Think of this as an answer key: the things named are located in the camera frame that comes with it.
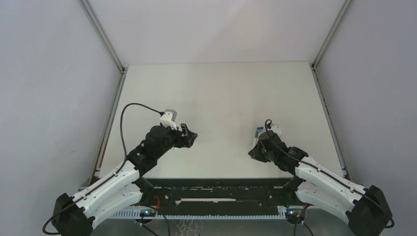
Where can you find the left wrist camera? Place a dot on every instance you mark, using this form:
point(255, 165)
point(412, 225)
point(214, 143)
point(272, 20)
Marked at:
point(168, 119)

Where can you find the white marker pen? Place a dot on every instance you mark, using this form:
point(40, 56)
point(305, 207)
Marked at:
point(256, 136)

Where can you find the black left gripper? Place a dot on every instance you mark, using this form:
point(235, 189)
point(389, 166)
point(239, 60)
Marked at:
point(187, 139)

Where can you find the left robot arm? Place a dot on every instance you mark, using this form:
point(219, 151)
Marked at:
point(80, 214)

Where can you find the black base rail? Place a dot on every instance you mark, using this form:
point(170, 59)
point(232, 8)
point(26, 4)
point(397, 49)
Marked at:
point(224, 197)

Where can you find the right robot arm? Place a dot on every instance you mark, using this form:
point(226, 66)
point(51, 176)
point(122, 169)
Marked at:
point(364, 209)

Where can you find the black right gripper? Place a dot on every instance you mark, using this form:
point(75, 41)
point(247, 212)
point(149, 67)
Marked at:
point(256, 154)

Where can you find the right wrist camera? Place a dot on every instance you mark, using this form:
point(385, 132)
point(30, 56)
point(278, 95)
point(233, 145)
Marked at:
point(276, 129)

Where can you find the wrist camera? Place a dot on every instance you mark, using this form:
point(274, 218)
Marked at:
point(168, 119)
point(276, 129)

